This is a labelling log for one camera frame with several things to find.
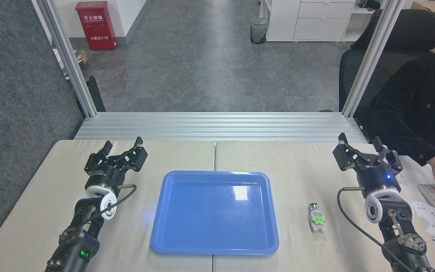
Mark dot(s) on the blue plastic tray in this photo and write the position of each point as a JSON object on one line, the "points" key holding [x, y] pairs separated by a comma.
{"points": [[214, 212]]}

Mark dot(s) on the black mesh waste bin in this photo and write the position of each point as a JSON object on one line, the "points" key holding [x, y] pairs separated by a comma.
{"points": [[258, 30]]}

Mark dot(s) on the person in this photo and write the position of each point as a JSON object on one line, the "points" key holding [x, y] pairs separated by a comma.
{"points": [[417, 105]]}

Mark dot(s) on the red fire extinguisher box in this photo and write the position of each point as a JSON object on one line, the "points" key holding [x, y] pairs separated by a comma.
{"points": [[96, 26]]}

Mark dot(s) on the white round perforated cover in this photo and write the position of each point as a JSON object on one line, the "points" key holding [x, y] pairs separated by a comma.
{"points": [[431, 219]]}

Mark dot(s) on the black flat bracket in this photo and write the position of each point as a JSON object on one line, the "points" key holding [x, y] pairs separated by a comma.
{"points": [[96, 94]]}

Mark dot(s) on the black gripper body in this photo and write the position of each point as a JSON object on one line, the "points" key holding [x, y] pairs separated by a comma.
{"points": [[108, 175], [377, 175]]}

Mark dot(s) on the white green switch part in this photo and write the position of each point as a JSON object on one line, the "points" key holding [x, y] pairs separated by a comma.
{"points": [[316, 219]]}

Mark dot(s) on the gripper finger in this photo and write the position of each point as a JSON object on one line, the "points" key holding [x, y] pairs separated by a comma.
{"points": [[134, 156], [96, 158], [347, 155], [387, 156]]}

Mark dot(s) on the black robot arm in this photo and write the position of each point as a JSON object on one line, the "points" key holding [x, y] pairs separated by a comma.
{"points": [[391, 223], [81, 234]]}

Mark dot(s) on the silver aluminium rail platform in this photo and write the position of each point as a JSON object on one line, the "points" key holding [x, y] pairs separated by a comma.
{"points": [[217, 126]]}

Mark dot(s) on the silver aluminium post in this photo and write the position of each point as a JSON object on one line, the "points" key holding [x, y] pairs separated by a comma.
{"points": [[372, 56], [68, 56]]}

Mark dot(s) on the white drawer cabinet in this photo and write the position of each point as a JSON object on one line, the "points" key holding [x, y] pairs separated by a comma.
{"points": [[308, 19]]}

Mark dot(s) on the black office chair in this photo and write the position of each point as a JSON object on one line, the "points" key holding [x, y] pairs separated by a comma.
{"points": [[395, 49]]}

